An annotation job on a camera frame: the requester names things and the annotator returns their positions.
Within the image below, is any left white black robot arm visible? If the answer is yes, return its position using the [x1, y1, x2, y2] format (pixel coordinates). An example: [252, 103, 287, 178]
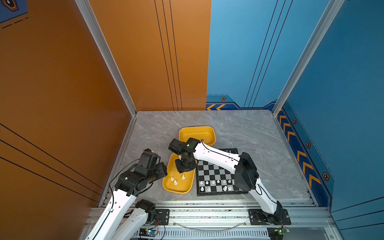
[86, 149, 167, 240]

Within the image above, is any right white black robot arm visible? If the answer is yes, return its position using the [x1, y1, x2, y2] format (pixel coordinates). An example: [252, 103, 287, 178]
[169, 138, 292, 226]

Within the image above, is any yellow tray with white pieces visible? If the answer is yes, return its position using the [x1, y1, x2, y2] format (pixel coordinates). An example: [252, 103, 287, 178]
[163, 154, 195, 195]

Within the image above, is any black white chess board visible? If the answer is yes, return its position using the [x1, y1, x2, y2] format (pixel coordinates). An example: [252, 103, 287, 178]
[195, 160, 248, 196]

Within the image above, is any yellow tray with black pieces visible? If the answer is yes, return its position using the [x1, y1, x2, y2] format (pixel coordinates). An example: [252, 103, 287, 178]
[179, 126, 216, 147]

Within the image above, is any left green circuit board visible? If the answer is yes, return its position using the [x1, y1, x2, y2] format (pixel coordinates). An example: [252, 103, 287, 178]
[138, 228, 160, 240]

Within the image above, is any green circuit board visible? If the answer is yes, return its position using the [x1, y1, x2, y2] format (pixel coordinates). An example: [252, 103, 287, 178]
[267, 227, 291, 240]
[138, 228, 160, 240]

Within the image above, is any right green circuit board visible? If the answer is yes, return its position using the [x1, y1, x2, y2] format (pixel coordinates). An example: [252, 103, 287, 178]
[267, 227, 291, 240]

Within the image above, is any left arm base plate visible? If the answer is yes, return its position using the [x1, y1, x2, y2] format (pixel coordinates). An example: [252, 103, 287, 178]
[150, 209, 170, 226]

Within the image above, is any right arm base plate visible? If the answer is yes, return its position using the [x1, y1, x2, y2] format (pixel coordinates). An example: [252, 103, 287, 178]
[248, 209, 292, 226]

